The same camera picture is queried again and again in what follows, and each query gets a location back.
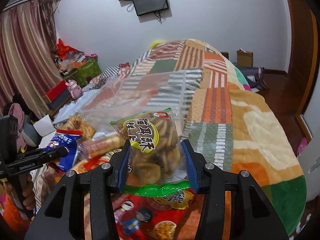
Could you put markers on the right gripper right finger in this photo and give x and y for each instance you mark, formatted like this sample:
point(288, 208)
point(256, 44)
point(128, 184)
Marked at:
point(252, 214)

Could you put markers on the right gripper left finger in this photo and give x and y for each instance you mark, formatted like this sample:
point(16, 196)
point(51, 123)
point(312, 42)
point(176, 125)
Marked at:
point(62, 214)

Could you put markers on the blue snack bag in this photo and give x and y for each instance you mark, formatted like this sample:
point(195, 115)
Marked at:
point(68, 140)

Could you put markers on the orange fried snack bag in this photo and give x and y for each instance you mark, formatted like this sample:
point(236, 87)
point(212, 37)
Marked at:
point(77, 124)

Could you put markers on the red instant noodle snack bag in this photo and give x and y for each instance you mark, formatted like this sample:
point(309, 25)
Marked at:
point(151, 218)

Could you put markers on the brown cookie snack bag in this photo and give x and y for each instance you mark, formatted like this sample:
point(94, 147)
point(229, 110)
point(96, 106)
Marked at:
point(157, 165)

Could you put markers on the left hand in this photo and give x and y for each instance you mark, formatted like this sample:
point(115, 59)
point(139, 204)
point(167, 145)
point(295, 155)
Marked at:
point(28, 193)

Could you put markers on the long biscuit roll pack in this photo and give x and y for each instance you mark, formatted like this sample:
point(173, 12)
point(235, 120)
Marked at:
point(98, 147)

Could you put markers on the red flat box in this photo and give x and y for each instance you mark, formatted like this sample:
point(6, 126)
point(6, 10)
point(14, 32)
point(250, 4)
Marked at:
point(53, 93)

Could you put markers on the patchwork striped blanket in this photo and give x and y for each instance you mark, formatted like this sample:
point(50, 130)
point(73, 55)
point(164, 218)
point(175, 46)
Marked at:
point(227, 123)

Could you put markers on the pink plush toy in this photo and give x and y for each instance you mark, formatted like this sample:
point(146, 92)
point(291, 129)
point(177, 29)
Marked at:
point(74, 89)

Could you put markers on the pink striped curtain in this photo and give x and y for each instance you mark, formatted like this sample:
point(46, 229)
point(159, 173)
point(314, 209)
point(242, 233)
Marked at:
point(28, 46)

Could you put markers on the clear plastic storage box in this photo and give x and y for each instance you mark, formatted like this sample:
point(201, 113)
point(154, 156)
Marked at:
point(141, 93)

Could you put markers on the green storage box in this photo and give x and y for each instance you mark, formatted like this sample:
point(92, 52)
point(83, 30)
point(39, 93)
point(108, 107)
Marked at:
point(86, 72)

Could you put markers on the red paper bag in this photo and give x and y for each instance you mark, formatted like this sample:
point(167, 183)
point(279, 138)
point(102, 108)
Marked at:
point(63, 50)

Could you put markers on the wooden door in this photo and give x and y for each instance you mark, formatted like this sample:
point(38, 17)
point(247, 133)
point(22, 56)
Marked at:
point(304, 56)

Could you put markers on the cardboard box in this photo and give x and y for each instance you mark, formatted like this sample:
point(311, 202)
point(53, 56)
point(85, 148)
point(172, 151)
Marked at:
point(245, 58)

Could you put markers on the small wall monitor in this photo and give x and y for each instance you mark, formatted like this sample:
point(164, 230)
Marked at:
point(143, 7)

